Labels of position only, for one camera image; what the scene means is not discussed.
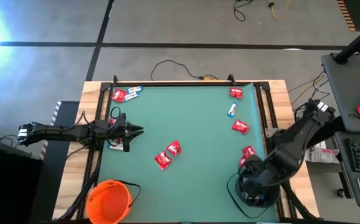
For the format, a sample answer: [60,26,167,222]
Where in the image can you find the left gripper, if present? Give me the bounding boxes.
[107,113,144,152]

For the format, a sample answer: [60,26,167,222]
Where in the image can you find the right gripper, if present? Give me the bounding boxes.
[237,160,282,206]

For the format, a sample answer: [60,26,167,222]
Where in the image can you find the black halloween bucket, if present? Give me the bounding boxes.
[226,161,282,218]

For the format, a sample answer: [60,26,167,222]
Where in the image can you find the green table mat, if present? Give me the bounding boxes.
[93,82,280,223]

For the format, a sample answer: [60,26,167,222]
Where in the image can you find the clear plastic bag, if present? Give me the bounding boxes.
[304,141,340,164]

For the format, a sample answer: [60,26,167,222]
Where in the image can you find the orange pumpkin bucket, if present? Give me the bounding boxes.
[85,179,142,224]

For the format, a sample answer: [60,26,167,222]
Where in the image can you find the grey side desk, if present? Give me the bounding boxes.
[321,52,360,133]

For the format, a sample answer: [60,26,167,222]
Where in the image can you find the black cabinet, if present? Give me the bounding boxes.
[0,136,43,224]

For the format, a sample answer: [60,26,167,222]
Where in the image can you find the black pole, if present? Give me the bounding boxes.
[334,21,360,65]

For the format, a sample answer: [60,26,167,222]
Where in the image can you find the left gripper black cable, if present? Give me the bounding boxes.
[110,106,122,121]

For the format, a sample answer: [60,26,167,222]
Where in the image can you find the black rig frame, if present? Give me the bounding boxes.
[55,74,324,224]

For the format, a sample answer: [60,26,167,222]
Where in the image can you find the black hazard-striped base plate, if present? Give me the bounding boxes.
[39,100,80,224]

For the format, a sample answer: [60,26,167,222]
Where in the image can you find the black floor cable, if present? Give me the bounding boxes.
[150,58,206,81]

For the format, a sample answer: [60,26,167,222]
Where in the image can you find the thin yellow cable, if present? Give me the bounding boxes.
[288,74,327,105]

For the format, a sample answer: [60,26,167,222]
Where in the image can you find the thin black cable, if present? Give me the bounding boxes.
[0,133,21,147]
[307,70,331,106]

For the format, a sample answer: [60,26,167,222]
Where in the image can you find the black looped cable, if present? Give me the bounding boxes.
[232,0,255,22]

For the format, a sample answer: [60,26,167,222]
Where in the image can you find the yellow hanging cable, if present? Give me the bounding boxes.
[268,0,290,18]

